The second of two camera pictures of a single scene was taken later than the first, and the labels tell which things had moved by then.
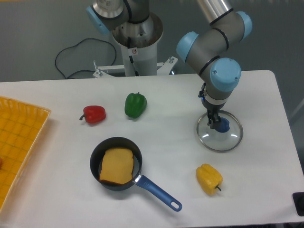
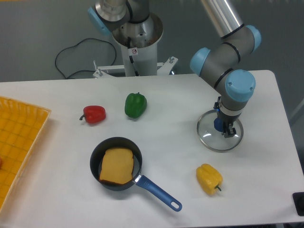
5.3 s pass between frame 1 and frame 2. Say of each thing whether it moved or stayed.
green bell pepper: stayed
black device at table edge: stayed
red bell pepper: stayed
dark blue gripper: moved
